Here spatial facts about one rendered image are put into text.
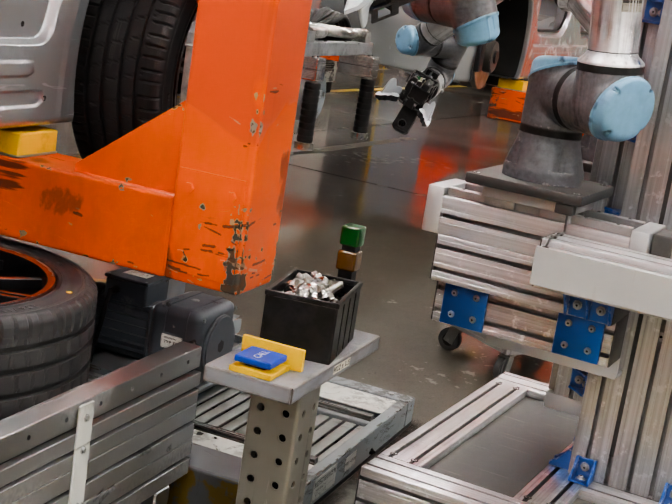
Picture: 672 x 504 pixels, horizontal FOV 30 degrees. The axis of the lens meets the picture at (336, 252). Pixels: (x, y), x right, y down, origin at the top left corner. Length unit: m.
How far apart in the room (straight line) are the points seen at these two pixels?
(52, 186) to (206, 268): 0.37
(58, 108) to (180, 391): 0.66
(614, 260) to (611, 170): 0.37
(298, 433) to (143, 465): 0.30
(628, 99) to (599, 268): 0.29
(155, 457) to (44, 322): 0.39
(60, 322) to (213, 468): 0.54
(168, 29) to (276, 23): 0.51
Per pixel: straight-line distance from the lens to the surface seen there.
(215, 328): 2.67
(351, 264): 2.46
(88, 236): 2.50
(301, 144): 2.74
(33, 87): 2.59
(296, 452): 2.32
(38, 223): 2.56
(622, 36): 2.21
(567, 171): 2.33
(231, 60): 2.32
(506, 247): 2.35
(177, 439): 2.48
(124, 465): 2.32
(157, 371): 2.33
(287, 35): 2.34
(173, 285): 3.13
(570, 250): 2.22
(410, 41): 3.24
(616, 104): 2.19
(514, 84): 6.48
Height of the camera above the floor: 1.14
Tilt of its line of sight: 13 degrees down
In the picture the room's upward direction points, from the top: 9 degrees clockwise
